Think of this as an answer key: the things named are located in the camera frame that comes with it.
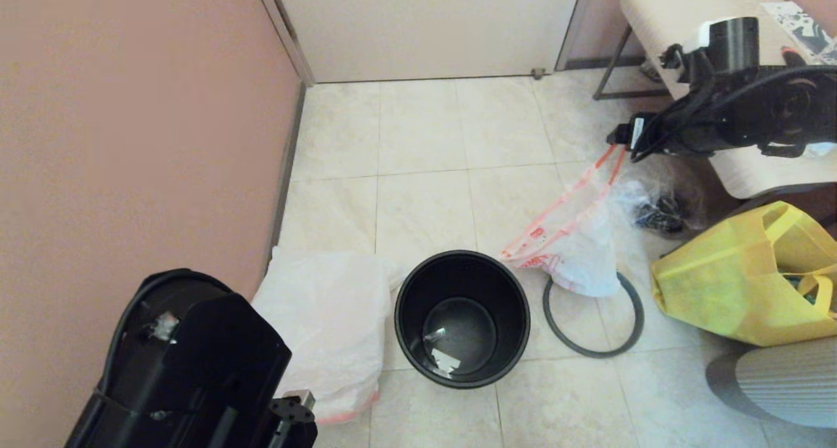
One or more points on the white trash bag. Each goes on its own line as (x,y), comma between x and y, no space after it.
(327,317)
(582,265)

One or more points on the yellow fabric tote bag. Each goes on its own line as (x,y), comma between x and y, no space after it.
(719,284)

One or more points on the clear plastic water bottle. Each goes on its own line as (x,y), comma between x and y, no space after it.
(820,151)

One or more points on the clear plastic bag black contents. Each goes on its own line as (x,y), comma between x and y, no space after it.
(660,212)

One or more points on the black round trash bin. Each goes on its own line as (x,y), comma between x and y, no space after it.
(418,284)

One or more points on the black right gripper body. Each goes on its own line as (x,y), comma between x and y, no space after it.
(644,134)

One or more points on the small silver wrapper scrap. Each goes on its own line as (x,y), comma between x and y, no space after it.
(435,334)

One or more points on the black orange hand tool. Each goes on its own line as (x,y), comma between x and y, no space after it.
(791,54)

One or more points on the beige wood-grain bench top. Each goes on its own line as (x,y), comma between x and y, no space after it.
(660,16)

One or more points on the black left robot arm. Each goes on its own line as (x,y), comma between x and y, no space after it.
(196,369)

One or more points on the teal patterned cloth item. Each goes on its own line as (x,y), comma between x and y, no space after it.
(798,290)

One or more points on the white paper scrap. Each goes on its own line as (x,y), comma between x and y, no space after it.
(446,361)

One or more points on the grey ribbed round object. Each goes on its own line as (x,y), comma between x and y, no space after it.
(785,382)

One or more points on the white folded trash bag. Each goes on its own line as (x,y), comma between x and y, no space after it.
(327,317)

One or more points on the white door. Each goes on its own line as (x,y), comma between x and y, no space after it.
(425,29)

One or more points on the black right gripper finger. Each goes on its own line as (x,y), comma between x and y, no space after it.
(620,141)
(620,132)

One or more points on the black white printed paper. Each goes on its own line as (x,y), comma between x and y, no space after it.
(801,29)

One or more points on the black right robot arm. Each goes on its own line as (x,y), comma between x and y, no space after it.
(758,114)

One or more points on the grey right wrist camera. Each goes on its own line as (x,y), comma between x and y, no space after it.
(673,55)

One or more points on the beige wooden bench table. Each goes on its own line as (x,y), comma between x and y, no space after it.
(628,95)

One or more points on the beige door frame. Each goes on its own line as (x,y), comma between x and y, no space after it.
(288,36)

